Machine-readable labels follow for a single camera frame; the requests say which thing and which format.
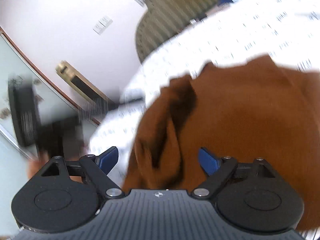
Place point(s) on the olive padded headboard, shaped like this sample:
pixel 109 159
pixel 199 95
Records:
pixel 164 19

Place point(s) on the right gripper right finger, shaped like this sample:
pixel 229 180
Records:
pixel 250 196

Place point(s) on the gold tower air conditioner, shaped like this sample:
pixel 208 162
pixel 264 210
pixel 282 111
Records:
pixel 96 99

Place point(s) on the wooden door frame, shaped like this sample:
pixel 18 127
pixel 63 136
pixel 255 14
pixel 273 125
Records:
pixel 14 67

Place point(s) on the person's hand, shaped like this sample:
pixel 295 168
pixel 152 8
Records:
pixel 35 165

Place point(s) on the brown knit sweater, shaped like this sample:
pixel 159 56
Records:
pixel 245 112

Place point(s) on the white script-print bed quilt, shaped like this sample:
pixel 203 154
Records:
pixel 287 30

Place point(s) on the white wall socket pair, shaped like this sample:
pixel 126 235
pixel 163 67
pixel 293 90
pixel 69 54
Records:
pixel 102 25

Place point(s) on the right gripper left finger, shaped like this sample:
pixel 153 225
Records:
pixel 64 195

